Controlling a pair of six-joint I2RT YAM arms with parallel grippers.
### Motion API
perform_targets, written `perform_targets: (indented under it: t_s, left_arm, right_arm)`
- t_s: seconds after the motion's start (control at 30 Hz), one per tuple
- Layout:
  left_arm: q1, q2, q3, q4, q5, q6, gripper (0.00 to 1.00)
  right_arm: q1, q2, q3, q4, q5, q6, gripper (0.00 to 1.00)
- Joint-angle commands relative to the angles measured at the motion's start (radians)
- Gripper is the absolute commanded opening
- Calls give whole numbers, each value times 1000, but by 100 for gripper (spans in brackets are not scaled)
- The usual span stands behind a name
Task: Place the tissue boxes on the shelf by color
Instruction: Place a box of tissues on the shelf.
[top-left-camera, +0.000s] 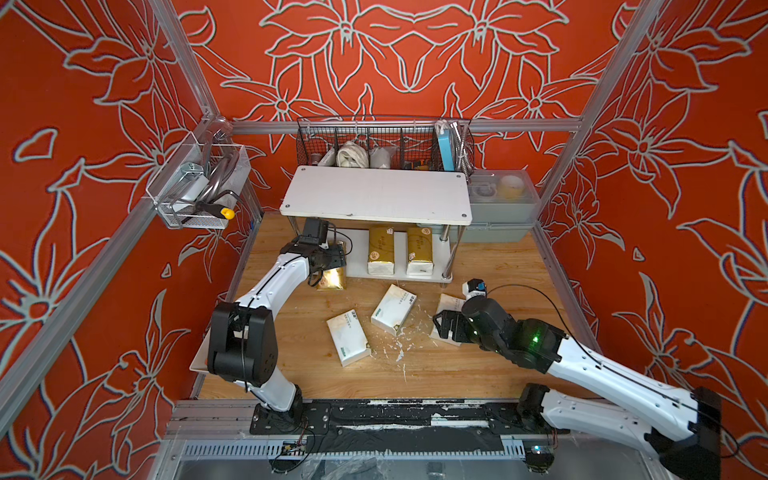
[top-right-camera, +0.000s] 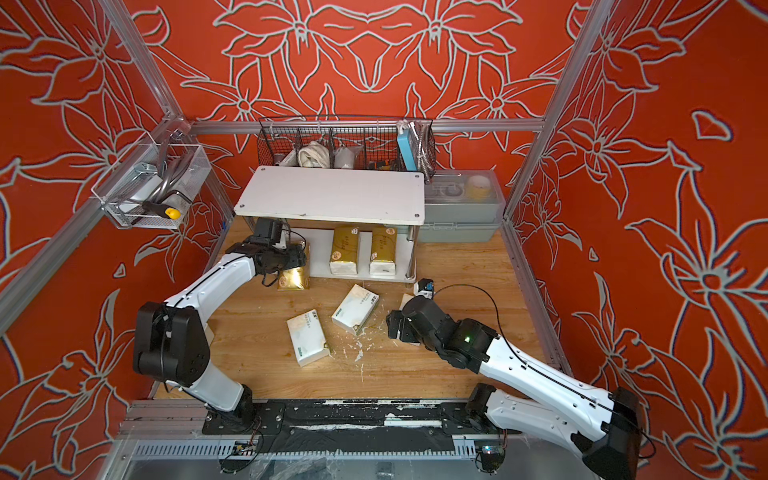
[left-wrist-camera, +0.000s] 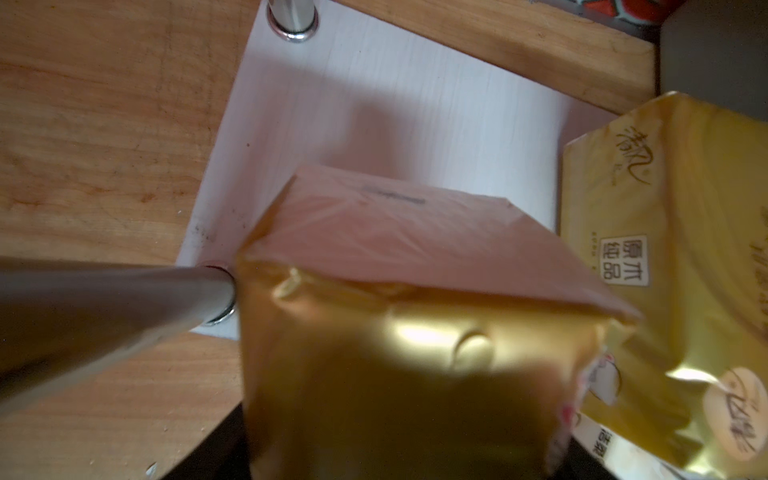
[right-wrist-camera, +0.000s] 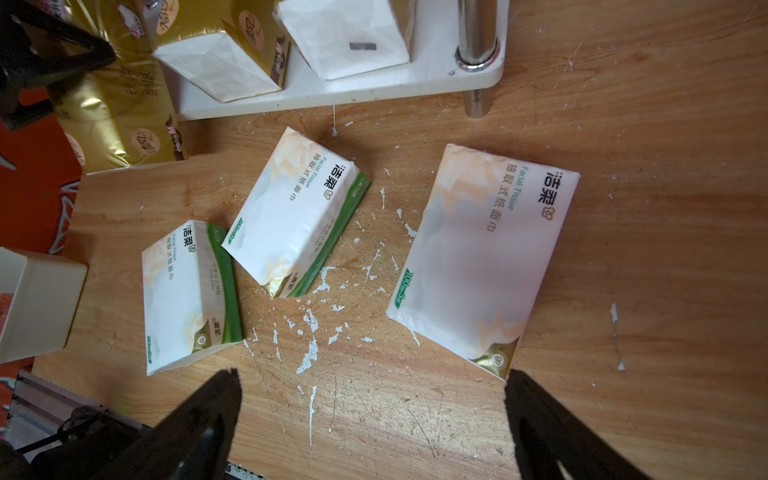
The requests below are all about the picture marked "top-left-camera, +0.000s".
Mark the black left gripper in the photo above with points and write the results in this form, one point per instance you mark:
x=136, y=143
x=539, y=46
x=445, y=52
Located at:
x=337, y=256

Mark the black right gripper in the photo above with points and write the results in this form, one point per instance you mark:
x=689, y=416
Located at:
x=445, y=322

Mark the gold tissue pack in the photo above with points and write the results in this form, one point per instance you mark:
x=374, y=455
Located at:
x=381, y=256
x=333, y=280
x=419, y=251

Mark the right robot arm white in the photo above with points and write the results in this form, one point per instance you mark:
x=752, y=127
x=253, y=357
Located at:
x=679, y=428

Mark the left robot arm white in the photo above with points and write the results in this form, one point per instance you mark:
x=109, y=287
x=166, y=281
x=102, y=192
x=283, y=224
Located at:
x=242, y=340

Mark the white two-tier shelf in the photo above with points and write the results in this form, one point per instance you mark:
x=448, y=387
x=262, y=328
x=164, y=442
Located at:
x=353, y=198

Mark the grey plastic storage box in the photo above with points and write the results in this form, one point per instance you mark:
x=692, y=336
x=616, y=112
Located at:
x=503, y=204

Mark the white tray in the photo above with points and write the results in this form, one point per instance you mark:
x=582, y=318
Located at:
x=199, y=363

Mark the blue box in basket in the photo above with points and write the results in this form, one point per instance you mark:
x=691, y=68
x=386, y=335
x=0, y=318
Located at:
x=444, y=136

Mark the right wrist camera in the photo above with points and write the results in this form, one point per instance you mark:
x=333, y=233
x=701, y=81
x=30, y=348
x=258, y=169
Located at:
x=474, y=288

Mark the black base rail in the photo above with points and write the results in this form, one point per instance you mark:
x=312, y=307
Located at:
x=407, y=429

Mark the yellow handled tool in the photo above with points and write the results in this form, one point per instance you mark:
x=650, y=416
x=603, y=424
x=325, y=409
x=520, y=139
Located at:
x=208, y=215

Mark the black wire basket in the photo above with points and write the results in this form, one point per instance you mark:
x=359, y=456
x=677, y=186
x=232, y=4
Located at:
x=392, y=142

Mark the clear plastic wall bin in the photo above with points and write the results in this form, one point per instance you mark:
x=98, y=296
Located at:
x=210, y=172

